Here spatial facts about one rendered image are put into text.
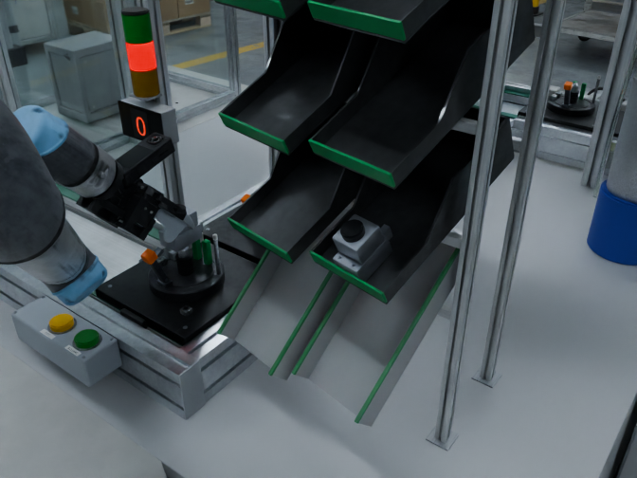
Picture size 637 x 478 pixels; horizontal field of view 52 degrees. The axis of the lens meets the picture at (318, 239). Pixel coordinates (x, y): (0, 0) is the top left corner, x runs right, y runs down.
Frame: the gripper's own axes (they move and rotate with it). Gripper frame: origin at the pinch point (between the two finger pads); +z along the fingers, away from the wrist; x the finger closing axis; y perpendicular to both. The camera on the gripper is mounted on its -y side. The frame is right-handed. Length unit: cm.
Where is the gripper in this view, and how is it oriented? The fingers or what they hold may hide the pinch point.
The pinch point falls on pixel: (180, 216)
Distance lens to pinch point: 117.7
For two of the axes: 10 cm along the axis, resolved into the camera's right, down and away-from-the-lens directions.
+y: -4.5, 8.8, -1.7
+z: 3.9, 3.6, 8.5
